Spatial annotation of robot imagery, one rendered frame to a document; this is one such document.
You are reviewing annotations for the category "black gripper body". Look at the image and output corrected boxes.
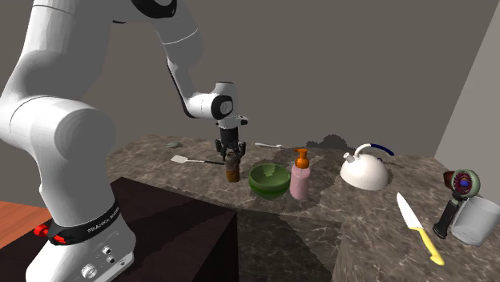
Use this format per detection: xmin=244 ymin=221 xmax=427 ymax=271
xmin=214 ymin=127 xmax=247 ymax=153

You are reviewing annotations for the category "brown rusty bottle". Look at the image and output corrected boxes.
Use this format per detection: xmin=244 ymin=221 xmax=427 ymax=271
xmin=225 ymin=151 xmax=241 ymax=183

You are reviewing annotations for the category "green bowl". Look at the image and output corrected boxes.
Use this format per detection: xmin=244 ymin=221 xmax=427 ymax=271
xmin=248 ymin=163 xmax=291 ymax=200

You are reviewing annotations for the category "pink orange pump bottle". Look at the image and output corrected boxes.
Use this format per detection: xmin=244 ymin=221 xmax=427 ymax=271
xmin=289 ymin=147 xmax=312 ymax=201

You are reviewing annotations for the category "dark robot stand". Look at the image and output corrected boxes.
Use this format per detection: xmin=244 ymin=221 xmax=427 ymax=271
xmin=0 ymin=176 xmax=240 ymax=282

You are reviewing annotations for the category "grey cup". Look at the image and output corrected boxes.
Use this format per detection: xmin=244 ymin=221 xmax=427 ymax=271
xmin=450 ymin=196 xmax=500 ymax=247

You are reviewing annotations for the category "white spatula black handle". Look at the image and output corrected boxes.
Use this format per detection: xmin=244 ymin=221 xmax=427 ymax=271
xmin=170 ymin=155 xmax=226 ymax=166

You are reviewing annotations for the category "white kettle blue handle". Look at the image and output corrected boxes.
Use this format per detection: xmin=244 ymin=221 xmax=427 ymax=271
xmin=339 ymin=143 xmax=396 ymax=192

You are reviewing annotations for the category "yellow handled knife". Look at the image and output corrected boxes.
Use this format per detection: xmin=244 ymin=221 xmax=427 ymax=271
xmin=396 ymin=191 xmax=446 ymax=267

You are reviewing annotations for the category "black handled round tool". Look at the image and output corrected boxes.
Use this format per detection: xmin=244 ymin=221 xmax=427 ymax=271
xmin=432 ymin=168 xmax=482 ymax=240

